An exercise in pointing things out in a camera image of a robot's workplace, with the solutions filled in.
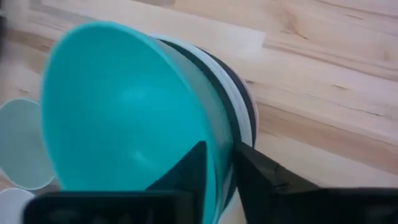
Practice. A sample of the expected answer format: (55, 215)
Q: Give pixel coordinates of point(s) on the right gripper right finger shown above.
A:
(261, 180)

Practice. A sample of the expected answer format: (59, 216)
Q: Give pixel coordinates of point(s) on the white plastic bowl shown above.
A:
(239, 102)
(11, 207)

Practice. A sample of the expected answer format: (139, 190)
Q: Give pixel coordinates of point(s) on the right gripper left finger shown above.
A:
(189, 174)

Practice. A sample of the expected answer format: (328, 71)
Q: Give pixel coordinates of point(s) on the bright cyan plastic bowl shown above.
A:
(124, 109)

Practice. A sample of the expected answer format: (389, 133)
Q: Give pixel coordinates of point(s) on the black plastic bowl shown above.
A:
(225, 102)
(252, 124)

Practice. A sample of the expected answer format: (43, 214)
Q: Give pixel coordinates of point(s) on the mint green plastic bowl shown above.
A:
(21, 146)

